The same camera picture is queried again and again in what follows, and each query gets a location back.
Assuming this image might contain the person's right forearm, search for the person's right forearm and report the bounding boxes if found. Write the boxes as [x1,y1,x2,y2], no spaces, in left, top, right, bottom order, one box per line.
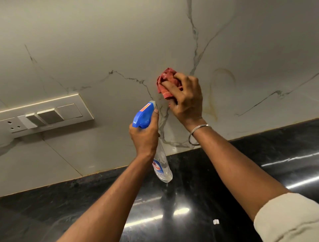
[190,125,292,222]

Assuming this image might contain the person's right hand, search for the person's right hand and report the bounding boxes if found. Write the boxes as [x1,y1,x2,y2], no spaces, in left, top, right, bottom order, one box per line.
[161,72,209,132]

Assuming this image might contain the red cleaning cloth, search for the red cleaning cloth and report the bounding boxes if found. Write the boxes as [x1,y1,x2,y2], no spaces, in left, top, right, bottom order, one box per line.
[156,67,184,100]

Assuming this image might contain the person's left forearm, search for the person's left forearm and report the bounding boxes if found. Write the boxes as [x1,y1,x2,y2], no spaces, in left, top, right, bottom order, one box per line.
[57,150,158,242]

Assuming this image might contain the clear spray bottle blue nozzle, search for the clear spray bottle blue nozzle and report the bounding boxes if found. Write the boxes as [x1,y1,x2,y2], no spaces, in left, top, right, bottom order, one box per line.
[132,100,173,183]

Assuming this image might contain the wide grey rocker switch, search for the wide grey rocker switch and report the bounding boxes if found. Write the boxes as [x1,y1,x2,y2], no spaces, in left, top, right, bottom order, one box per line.
[37,108,65,125]

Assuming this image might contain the cream rolled shirt sleeve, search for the cream rolled shirt sleeve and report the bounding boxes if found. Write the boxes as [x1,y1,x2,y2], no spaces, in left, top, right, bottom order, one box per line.
[253,192,319,242]

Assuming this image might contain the person's left hand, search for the person's left hand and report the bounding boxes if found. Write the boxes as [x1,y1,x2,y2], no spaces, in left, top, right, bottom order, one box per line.
[129,108,160,157]

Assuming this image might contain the white wall switch plate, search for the white wall switch plate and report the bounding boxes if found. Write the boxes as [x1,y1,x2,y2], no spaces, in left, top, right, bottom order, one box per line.
[0,93,95,140]

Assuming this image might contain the silver metal bangle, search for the silver metal bangle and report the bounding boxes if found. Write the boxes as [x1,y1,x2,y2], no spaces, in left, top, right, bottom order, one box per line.
[188,124,212,146]

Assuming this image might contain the narrow grey rocker switch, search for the narrow grey rocker switch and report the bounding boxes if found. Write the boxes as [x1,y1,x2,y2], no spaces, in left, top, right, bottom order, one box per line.
[25,113,47,129]

